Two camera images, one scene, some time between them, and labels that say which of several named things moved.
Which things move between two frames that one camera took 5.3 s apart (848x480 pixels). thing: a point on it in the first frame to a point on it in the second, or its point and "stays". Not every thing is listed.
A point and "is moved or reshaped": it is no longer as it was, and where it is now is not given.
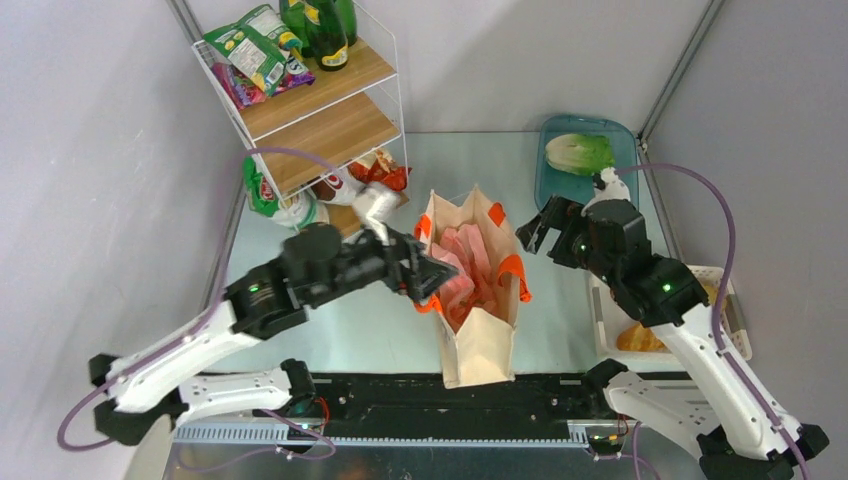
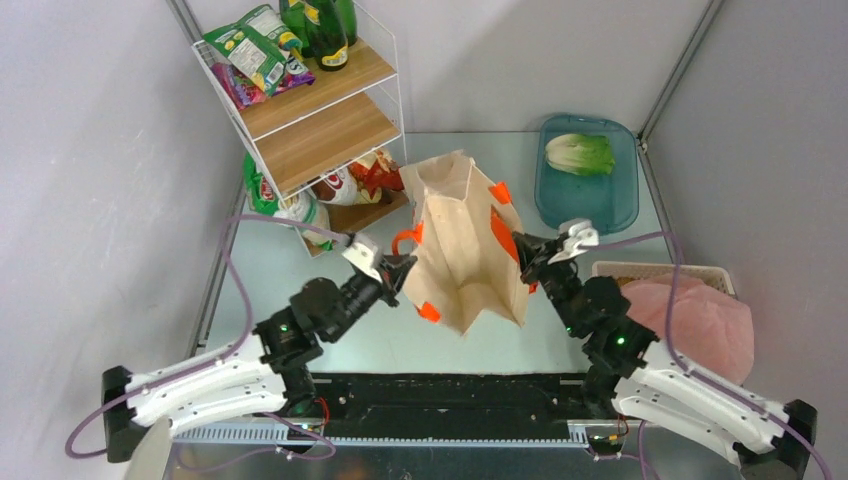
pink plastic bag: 476,284 is moved or reshaped
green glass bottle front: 326,39 stays
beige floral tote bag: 478,308 is moved or reshaped
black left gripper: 406,263 to 387,281
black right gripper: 562,232 to 539,255
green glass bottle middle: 294,20 stays
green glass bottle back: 348,17 stays
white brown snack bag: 338,186 stays
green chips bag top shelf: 260,43 stays
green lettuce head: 579,153 stays
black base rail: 423,406 stays
